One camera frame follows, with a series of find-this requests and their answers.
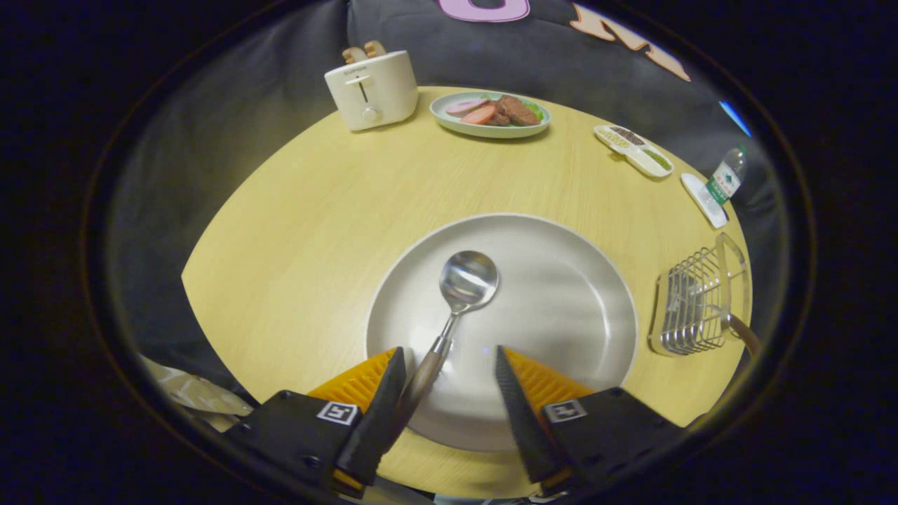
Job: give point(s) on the pale green food plate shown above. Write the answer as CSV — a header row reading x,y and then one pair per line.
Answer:
x,y
491,131

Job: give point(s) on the dark red beans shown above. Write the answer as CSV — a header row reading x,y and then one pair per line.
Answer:
x,y
626,135

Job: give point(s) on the pink sausage slices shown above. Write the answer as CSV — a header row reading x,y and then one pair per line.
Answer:
x,y
473,111

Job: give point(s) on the clear plastic water bottle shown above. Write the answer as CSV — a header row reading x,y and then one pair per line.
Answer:
x,y
726,179

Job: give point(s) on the white divided dish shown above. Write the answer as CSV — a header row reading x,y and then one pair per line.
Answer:
x,y
642,161

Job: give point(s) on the white square coaster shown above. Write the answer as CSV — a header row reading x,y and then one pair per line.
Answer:
x,y
701,200

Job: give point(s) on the yellow soybeans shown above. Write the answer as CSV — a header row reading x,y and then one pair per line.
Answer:
x,y
612,138

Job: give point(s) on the green lettuce leaf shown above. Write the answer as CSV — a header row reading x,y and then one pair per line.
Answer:
x,y
535,109

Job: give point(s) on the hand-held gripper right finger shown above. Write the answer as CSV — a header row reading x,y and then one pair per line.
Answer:
x,y
610,428

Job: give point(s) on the green mung beans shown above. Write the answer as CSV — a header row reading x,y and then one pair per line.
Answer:
x,y
657,159

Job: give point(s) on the large white plate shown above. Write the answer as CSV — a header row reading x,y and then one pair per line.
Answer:
x,y
554,308

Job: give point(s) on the cream toaster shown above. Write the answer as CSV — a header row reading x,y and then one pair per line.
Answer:
x,y
382,88

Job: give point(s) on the toast slice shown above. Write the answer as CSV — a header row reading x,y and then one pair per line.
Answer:
x,y
353,54
375,48

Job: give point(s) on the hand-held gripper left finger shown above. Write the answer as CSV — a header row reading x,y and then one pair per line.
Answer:
x,y
302,435

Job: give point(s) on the brown meat pieces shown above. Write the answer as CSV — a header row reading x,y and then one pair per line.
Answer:
x,y
518,111

